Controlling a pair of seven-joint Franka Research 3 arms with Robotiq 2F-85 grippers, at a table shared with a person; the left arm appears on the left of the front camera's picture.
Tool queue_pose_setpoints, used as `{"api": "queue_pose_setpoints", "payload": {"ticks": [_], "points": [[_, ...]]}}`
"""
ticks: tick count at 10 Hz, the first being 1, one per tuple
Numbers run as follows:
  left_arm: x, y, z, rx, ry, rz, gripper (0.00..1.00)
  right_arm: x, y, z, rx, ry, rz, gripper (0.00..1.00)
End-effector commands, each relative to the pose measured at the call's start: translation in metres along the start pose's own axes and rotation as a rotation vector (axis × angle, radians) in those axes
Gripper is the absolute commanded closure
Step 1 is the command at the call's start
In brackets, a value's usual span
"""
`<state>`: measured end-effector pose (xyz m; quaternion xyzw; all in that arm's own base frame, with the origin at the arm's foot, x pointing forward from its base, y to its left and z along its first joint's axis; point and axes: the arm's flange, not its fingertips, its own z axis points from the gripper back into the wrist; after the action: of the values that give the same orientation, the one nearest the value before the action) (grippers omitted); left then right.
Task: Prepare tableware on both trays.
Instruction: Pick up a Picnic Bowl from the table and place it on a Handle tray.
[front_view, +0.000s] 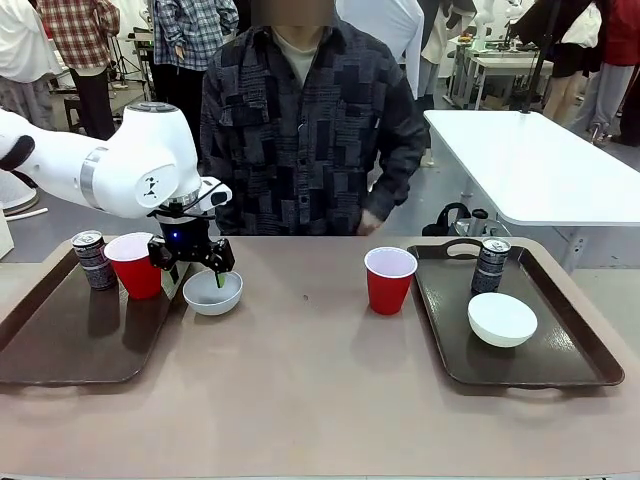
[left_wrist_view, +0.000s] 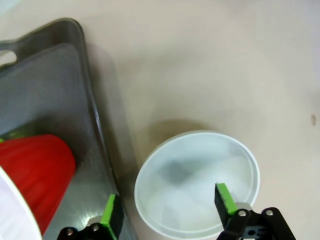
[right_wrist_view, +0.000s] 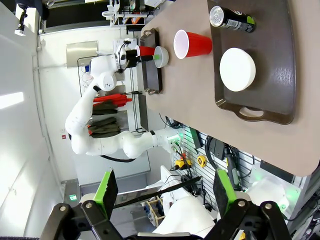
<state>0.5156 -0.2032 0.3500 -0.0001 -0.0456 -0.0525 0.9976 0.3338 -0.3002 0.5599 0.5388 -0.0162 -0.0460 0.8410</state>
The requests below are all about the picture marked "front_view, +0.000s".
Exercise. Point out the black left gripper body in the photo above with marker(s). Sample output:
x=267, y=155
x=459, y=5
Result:
x=182, y=240

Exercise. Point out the person in dark patchwork shirt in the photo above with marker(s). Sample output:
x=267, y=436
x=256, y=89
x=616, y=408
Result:
x=300, y=150

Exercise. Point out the black drink can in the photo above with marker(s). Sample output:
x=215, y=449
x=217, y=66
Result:
x=490, y=270
x=95, y=270

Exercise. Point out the white stick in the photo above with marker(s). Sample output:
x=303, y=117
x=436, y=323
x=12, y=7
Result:
x=27, y=213

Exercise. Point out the white folding table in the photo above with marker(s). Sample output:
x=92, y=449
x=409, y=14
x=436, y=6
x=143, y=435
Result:
x=525, y=165

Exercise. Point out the black equipment under table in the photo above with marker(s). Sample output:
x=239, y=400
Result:
x=450, y=220

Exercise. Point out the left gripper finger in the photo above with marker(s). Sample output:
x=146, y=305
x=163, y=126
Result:
x=221, y=257
x=160, y=255

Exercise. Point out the white box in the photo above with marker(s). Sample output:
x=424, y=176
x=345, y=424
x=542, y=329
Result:
x=5, y=237

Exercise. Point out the brown plastic serving tray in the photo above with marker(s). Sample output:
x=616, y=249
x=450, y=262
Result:
x=75, y=340
x=450, y=340

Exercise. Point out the bystander in blue plaid shirt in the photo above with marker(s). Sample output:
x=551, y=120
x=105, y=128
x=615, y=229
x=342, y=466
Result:
x=195, y=30

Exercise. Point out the red plastic cup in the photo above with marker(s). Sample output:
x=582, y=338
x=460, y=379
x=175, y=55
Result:
x=137, y=280
x=387, y=295

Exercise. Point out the bystander in dark shorts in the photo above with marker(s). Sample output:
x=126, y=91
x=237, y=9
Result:
x=565, y=65

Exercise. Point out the bystander in red top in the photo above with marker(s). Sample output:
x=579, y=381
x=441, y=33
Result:
x=622, y=35

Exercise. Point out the black clamp pole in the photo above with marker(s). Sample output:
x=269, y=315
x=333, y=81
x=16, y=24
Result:
x=537, y=75

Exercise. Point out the white background desk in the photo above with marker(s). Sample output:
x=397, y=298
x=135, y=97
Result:
x=500, y=65

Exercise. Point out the white bowl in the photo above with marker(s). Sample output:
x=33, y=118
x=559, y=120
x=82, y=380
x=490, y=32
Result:
x=500, y=325

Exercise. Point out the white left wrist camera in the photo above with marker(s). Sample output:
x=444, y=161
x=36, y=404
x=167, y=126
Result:
x=220, y=196

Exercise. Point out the round white wood-rimmed disc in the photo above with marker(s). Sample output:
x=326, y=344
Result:
x=15, y=195

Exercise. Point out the white shoulder bag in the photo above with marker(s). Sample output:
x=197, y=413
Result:
x=582, y=27

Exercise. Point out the bystander in red plaid shirt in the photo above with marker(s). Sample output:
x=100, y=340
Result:
x=80, y=30

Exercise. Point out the dark stool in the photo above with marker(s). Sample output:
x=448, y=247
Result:
x=74, y=102

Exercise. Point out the pale grey bowl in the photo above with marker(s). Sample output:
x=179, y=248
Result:
x=210, y=302

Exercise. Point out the person's left hand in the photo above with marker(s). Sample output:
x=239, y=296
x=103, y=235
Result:
x=371, y=222

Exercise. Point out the bystander in white shirt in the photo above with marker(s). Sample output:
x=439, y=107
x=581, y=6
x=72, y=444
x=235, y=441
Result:
x=20, y=50

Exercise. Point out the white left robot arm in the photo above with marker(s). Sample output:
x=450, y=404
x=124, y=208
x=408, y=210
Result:
x=140, y=150

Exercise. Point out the person's left forearm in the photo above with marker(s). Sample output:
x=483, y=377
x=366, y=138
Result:
x=395, y=195

